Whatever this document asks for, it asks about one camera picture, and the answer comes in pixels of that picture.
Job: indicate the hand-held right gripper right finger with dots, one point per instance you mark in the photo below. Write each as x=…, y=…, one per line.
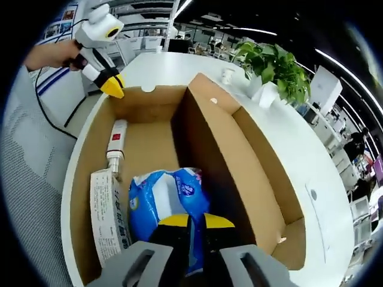
x=221, y=245

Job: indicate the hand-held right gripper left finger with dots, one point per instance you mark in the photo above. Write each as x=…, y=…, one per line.
x=167, y=257

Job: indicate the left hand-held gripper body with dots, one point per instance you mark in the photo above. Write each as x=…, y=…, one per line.
x=95, y=31

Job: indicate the blue tissue pack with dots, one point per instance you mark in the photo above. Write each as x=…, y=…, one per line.
x=143, y=209

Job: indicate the white spray bottle red label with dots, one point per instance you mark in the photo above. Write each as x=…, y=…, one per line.
x=117, y=140

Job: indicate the white printed carton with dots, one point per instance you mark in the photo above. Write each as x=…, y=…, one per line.
x=106, y=215

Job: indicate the brown cardboard shoe box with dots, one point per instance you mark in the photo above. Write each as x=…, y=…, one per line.
x=215, y=149

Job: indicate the person's left hand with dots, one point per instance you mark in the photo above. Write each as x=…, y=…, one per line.
x=70, y=55

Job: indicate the grey metal shelf rack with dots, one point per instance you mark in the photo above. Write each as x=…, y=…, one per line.
x=143, y=27

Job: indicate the small white paper cup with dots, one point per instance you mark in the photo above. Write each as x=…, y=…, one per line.
x=228, y=76

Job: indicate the grey mesh office chair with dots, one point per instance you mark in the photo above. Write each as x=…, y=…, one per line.
x=30, y=179

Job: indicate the green plant in white pot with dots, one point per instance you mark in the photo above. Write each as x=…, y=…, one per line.
x=275, y=68

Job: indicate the wall poster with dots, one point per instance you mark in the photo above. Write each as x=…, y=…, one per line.
x=61, y=24

